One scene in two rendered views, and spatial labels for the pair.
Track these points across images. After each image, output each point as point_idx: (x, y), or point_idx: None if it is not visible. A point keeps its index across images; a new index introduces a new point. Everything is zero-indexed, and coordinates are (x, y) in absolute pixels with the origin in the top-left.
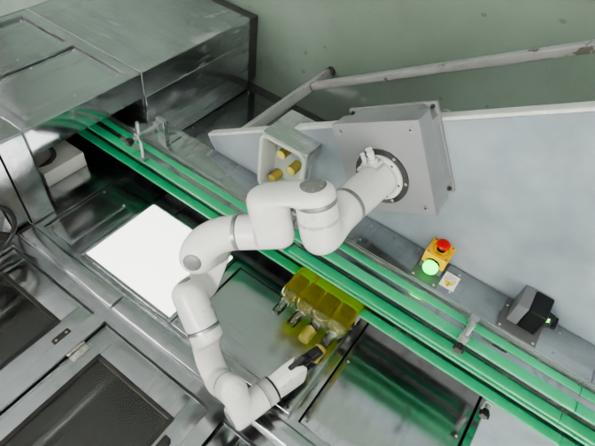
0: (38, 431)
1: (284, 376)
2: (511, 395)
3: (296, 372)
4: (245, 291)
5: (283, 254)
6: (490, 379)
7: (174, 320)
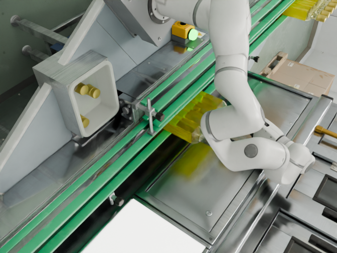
0: None
1: (275, 128)
2: (255, 37)
3: (270, 122)
4: (171, 186)
5: (145, 145)
6: (249, 40)
7: (209, 240)
